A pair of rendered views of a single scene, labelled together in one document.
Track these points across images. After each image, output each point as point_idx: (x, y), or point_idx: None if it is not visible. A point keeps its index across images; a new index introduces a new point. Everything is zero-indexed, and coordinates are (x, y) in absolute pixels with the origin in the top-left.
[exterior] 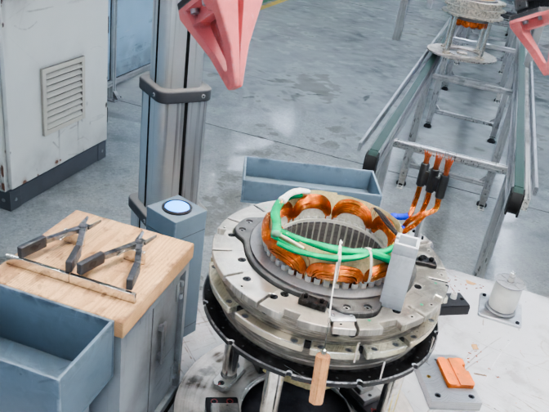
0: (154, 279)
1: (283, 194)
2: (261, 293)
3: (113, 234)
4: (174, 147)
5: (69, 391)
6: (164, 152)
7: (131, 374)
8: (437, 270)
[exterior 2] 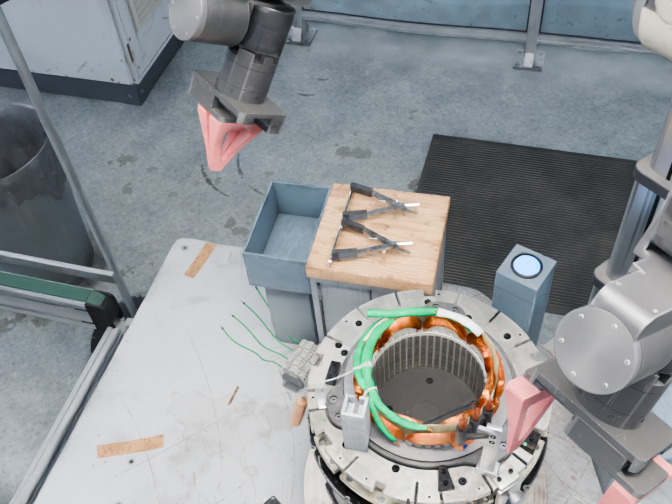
0: (364, 272)
1: (446, 310)
2: (340, 335)
3: (421, 230)
4: (635, 227)
5: (255, 266)
6: (624, 223)
7: (339, 311)
8: (437, 493)
